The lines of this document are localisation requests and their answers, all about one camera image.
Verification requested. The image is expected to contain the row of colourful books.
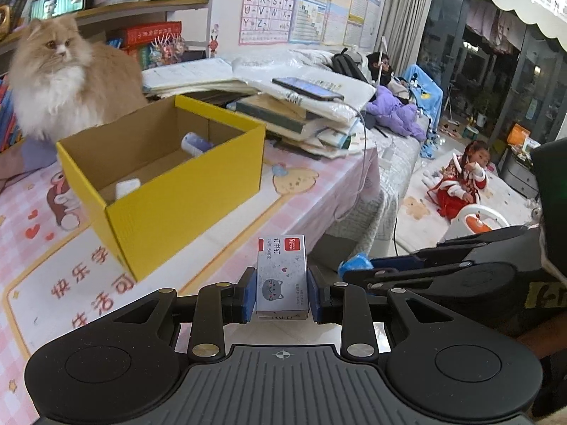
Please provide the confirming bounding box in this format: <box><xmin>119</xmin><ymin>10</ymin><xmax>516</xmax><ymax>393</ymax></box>
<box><xmin>0</xmin><ymin>75</ymin><xmax>22</xmax><ymax>153</ymax></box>

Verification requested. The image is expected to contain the pink checkered tablecloth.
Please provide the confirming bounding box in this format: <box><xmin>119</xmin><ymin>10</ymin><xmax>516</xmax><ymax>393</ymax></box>
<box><xmin>1</xmin><ymin>139</ymin><xmax>378</xmax><ymax>424</ymax></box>

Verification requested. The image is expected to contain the smartphone showing video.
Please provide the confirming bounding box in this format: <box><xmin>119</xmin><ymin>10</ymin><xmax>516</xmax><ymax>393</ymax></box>
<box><xmin>30</xmin><ymin>0</ymin><xmax>85</xmax><ymax>19</ymax></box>

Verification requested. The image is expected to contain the yellow cardboard box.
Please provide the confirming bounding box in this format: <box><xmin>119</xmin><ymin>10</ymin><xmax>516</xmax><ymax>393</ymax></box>
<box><xmin>56</xmin><ymin>95</ymin><xmax>265</xmax><ymax>280</ymax></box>

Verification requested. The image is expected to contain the child in red dress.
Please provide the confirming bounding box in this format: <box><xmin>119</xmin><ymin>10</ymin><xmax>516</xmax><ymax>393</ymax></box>
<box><xmin>422</xmin><ymin>141</ymin><xmax>490</xmax><ymax>222</ymax></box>

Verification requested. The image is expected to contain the black smartphone on books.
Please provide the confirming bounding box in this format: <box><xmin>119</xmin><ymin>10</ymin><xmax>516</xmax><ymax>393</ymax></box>
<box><xmin>272</xmin><ymin>77</ymin><xmax>344</xmax><ymax>102</ymax></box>

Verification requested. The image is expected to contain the white blue roll in box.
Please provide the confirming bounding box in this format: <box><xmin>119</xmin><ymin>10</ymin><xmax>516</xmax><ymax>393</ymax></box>
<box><xmin>181</xmin><ymin>131</ymin><xmax>214</xmax><ymax>157</ymax></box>

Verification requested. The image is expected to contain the stack of books and papers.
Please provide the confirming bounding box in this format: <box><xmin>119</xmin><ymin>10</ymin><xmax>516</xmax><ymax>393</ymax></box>
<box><xmin>142</xmin><ymin>49</ymin><xmax>376</xmax><ymax>159</ymax></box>

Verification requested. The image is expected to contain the fluffy orange white cat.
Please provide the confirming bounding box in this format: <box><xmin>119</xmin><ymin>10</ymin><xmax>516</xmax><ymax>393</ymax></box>
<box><xmin>8</xmin><ymin>15</ymin><xmax>147</xmax><ymax>143</ymax></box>

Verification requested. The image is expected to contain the white charging cable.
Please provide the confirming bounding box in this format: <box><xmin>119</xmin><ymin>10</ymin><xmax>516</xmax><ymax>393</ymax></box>
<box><xmin>331</xmin><ymin>97</ymin><xmax>398</xmax><ymax>254</ymax></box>

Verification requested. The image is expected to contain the white red staple box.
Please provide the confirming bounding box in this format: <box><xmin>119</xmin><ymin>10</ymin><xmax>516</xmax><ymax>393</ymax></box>
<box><xmin>256</xmin><ymin>234</ymin><xmax>309</xmax><ymax>321</ymax></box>

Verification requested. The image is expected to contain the alphabet wall poster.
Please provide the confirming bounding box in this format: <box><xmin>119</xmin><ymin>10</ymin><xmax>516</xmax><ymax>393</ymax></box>
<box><xmin>238</xmin><ymin>0</ymin><xmax>296</xmax><ymax>45</ymax></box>

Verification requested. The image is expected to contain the white USB charger plug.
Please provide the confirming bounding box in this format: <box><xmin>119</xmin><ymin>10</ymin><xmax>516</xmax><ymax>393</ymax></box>
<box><xmin>114</xmin><ymin>178</ymin><xmax>141</xmax><ymax>200</ymax></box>

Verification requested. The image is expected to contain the purple plush toy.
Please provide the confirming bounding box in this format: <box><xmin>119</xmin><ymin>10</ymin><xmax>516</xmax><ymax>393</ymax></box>
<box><xmin>366</xmin><ymin>85</ymin><xmax>426</xmax><ymax>142</ymax></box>

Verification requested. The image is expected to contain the red game box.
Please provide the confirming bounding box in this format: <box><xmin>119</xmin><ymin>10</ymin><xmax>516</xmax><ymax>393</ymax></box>
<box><xmin>117</xmin><ymin>21</ymin><xmax>183</xmax><ymax>48</ymax></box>

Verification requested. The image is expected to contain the wooden shelf unit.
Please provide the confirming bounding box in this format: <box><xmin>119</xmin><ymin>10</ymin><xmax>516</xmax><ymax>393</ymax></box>
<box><xmin>0</xmin><ymin>0</ymin><xmax>212</xmax><ymax>54</ymax></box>

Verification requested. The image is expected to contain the blue packet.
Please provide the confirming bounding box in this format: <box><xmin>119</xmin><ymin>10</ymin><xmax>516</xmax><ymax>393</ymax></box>
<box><xmin>337</xmin><ymin>252</ymin><xmax>374</xmax><ymax>277</ymax></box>

